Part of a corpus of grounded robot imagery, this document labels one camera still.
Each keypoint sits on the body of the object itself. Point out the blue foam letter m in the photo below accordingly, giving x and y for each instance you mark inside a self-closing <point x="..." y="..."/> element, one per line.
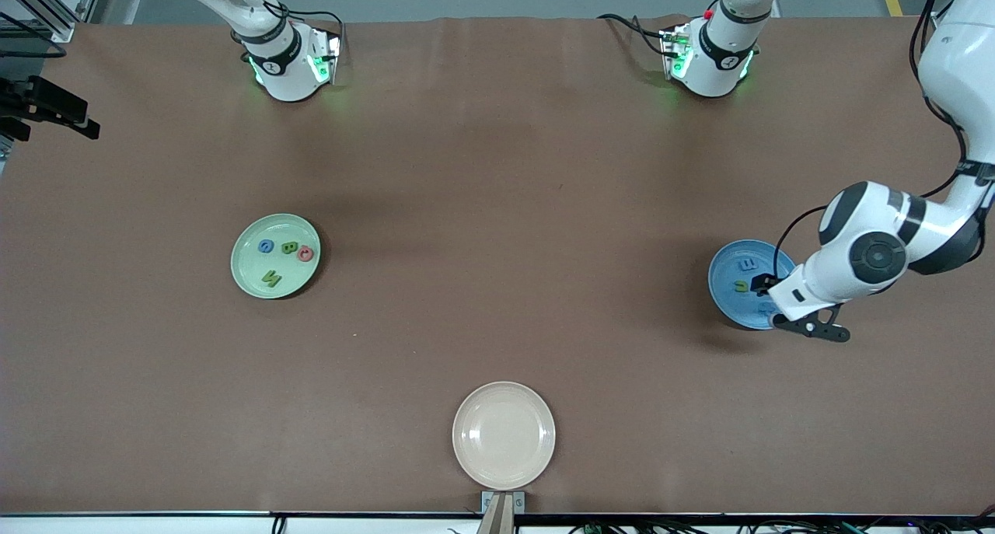
<point x="748" y="265"/>

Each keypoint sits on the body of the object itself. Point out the green foam letter B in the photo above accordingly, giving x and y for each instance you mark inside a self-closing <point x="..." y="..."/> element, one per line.
<point x="289" y="248"/>

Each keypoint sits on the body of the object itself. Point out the green foam letter N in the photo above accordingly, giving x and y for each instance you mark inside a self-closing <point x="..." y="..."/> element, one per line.
<point x="270" y="278"/>

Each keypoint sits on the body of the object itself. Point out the red round foam letter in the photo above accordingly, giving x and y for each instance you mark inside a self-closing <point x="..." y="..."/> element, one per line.
<point x="305" y="253"/>

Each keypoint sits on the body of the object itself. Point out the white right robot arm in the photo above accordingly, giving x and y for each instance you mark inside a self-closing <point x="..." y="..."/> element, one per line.
<point x="288" y="75"/>

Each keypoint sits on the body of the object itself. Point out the metal arm base connector plate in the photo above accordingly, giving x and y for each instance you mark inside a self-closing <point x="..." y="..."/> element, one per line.
<point x="326" y="56"/>
<point x="678" y="52"/>

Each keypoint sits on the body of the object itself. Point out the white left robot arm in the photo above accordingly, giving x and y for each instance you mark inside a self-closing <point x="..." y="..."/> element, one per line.
<point x="956" y="60"/>

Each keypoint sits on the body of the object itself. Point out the blue plate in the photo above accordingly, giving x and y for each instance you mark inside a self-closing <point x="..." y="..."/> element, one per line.
<point x="731" y="305"/>

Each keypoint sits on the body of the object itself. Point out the green plate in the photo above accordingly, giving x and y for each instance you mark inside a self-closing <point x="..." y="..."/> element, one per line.
<point x="249" y="273"/>

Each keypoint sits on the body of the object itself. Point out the brown table cover mat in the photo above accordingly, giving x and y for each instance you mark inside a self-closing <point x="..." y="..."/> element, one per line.
<point x="497" y="169"/>

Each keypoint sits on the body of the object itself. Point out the beige plate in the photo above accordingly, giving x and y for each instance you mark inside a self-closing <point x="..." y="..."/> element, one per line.
<point x="504" y="435"/>

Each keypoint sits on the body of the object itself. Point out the aluminium frame post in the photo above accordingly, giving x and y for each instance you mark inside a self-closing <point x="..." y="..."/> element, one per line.
<point x="62" y="33"/>

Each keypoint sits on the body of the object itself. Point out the metal camera post bracket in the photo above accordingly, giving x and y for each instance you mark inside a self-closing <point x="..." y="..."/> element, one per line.
<point x="504" y="522"/>

